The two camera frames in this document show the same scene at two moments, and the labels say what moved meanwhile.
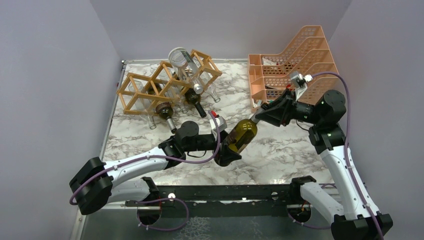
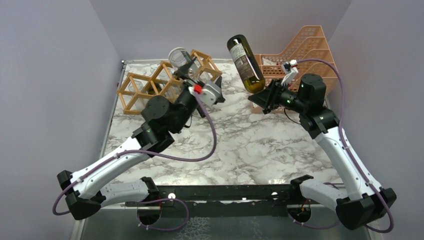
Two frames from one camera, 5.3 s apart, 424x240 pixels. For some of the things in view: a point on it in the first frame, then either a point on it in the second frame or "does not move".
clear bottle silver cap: x=180 y=58 does not move
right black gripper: x=282 y=113 -> x=268 y=98
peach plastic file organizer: x=308 y=59 does not move
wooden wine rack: x=143 y=95 does not move
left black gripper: x=225 y=155 -> x=183 y=74
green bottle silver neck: x=242 y=134 -> x=248 y=67
